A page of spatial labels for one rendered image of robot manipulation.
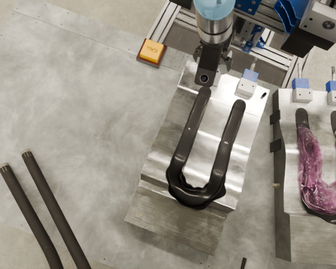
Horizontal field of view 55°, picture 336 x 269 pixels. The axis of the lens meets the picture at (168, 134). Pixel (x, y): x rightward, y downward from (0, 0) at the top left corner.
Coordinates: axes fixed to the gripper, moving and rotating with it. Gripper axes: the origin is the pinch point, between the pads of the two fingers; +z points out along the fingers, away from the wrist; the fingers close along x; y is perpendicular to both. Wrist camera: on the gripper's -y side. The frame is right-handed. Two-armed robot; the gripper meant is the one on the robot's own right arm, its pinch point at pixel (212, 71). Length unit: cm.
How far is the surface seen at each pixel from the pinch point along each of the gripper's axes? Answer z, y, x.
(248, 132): 6.1, -12.3, -15.1
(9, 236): 72, -89, 79
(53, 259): -6, -62, 21
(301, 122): 13.1, -2.8, -29.1
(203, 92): 4.6, -5.3, 1.0
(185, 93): 3.5, -7.7, 5.8
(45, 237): -5, -58, 26
